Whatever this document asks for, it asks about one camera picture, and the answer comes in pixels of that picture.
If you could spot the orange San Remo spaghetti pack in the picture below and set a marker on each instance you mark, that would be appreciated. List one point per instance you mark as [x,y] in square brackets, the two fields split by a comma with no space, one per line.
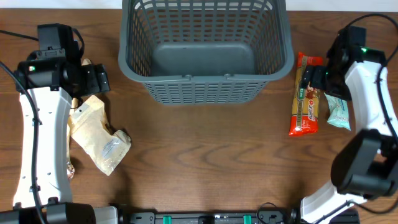
[305,106]

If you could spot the light teal wipes packet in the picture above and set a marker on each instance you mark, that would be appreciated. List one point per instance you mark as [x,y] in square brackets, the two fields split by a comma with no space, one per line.
[339,113]

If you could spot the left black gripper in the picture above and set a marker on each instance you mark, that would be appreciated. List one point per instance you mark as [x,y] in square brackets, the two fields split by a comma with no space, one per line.
[92,84]

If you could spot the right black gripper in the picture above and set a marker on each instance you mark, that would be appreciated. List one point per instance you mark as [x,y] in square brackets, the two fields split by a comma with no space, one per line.
[314,79]

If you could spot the kraft paper zip pouch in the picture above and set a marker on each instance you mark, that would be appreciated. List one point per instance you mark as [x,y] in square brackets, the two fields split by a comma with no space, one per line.
[89,128]

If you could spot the white brown snack bag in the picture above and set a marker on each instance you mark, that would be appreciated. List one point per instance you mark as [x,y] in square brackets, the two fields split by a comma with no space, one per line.
[70,167]

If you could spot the beige pouch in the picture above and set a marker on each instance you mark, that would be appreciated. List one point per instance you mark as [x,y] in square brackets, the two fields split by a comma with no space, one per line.
[86,62]

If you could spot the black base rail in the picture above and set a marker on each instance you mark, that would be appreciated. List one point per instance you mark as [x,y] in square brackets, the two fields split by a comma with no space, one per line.
[270,215]

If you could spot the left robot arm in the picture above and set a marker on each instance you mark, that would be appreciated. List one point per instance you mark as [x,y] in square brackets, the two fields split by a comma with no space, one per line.
[47,81]

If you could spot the grey plastic mesh basket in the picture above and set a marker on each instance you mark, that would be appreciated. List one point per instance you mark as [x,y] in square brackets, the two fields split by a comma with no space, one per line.
[201,52]

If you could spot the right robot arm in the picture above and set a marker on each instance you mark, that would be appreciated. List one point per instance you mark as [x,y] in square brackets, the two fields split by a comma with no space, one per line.
[366,168]

